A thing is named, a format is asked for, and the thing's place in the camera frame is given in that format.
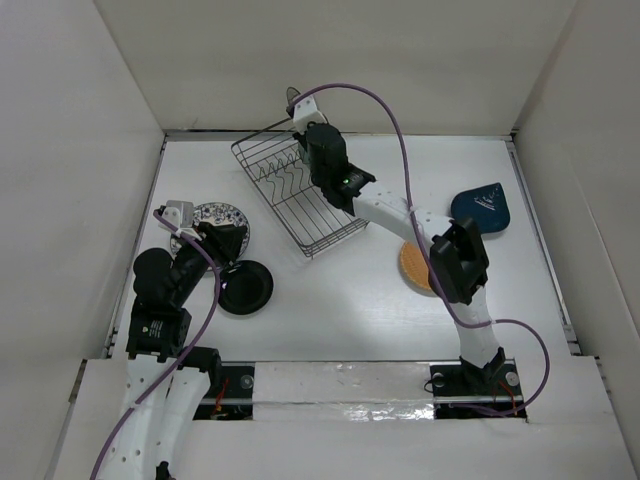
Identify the black round bowl plate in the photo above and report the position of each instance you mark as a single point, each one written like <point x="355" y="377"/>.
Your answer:
<point x="246" y="287"/>

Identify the silver front rail tape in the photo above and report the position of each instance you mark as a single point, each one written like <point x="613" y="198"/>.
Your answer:
<point x="358" y="391"/>

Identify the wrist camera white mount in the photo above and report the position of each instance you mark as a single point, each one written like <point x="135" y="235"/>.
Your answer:
<point x="176" y="217"/>
<point x="305" y="111"/>

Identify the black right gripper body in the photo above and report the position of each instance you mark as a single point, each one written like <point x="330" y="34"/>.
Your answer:
<point x="316" y="178"/>

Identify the cream round plate tree drawing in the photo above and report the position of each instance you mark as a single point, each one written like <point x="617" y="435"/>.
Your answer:
<point x="292" y="94"/>

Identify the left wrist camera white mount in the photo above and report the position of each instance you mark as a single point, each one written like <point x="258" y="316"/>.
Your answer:
<point x="176" y="217"/>

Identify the blue white floral plate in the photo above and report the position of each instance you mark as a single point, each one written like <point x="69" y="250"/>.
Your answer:
<point x="216" y="213"/>

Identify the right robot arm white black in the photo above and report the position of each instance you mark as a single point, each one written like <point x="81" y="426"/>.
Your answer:
<point x="457" y="259"/>

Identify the orange woven bamboo round plate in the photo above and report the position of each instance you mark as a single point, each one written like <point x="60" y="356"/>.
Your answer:
<point x="414" y="270"/>

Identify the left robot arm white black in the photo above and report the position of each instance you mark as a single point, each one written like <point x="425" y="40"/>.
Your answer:
<point x="167" y="376"/>

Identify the dark blue leaf-shaped plate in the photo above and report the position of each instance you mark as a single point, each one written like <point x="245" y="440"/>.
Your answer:
<point x="486" y="205"/>

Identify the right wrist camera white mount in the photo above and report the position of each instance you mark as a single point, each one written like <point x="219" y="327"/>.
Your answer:
<point x="305" y="111"/>

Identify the grey wire dish rack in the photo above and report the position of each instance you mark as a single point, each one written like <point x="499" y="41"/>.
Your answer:
<point x="273" y="161"/>

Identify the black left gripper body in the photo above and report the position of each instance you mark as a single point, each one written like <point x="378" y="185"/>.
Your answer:
<point x="212" y="240"/>

